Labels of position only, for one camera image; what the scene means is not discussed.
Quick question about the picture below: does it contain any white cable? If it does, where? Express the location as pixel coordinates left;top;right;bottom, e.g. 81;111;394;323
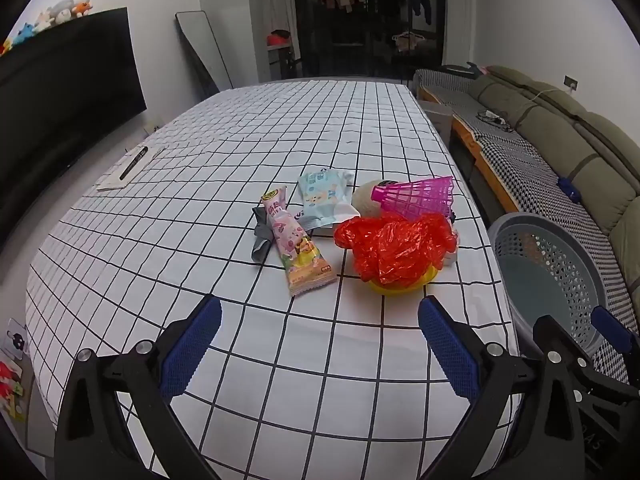
520;88;562;111

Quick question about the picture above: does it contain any colourful picture sheet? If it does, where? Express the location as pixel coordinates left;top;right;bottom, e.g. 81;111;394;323
0;360;27;422

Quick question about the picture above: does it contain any black marker pen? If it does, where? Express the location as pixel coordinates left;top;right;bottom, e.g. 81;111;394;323
119;146;150;181

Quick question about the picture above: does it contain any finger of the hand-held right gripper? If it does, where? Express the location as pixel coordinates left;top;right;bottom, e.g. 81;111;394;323
532;315;592;386
590;306;640;386

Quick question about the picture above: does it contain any white paper sheet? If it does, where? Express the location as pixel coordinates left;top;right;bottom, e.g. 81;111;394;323
96;146;166;192

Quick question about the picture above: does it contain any red plastic bag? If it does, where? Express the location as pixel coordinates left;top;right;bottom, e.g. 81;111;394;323
333;211;453;286

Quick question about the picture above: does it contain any pink plastic shuttlecock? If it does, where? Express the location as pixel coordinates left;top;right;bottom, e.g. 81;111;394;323
371;176;456;223

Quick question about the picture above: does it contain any grey plastic stool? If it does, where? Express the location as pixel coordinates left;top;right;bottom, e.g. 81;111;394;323
420;101;453;143

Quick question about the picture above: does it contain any dark cloth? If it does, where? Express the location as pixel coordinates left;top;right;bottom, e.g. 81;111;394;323
442;61;482;79

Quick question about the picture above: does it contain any blue and white packet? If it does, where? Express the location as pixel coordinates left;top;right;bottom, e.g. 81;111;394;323
294;166;362;233

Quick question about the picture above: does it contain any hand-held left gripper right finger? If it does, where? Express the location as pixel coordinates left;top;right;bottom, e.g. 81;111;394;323
417;295;586;480

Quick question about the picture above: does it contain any yellow plastic dish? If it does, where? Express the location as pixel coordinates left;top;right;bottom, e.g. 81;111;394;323
367;265;441;295

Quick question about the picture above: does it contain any orange wooden sofa frame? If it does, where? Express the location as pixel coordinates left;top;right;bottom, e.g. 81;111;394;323
417;85;521;213

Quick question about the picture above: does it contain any grey plastic laundry basket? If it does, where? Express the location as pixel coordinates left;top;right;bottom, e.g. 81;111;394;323
487;211;608;356

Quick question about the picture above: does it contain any grey shelf unit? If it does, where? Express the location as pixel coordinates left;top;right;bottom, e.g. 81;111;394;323
266;42;293;81

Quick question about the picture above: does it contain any olive green sofa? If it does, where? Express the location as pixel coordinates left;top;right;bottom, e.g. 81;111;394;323
467;65;640;321

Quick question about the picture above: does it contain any leaning floor mirror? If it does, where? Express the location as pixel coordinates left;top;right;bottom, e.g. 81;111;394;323
175;10;233;96

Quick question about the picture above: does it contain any black open wardrobe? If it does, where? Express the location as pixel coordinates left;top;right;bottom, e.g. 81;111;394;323
291;0;447;81

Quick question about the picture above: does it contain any grey and white plush toy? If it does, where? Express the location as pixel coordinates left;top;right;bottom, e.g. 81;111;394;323
47;0;76;24

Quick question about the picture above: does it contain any pink snack packet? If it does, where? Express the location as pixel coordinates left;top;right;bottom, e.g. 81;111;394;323
262;186;335;297

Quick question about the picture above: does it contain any beige fuzzy ball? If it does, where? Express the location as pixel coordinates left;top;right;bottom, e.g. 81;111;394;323
351;179;401;218

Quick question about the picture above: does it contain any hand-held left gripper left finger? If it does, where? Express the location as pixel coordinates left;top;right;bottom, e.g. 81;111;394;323
54;294;223;480

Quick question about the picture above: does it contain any white card with black print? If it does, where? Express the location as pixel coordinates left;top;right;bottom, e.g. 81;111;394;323
1;317;29;362

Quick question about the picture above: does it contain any small blue object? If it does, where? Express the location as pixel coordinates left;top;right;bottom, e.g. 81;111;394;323
557;176;583;205

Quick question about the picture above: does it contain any blue plush toy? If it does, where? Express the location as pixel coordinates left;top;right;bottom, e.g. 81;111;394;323
12;22;39;47

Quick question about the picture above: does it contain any white grid tablecloth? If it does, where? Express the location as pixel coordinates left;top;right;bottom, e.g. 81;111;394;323
25;77;523;480

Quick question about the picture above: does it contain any black television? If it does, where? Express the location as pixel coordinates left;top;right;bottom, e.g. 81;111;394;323
0;7;147;241

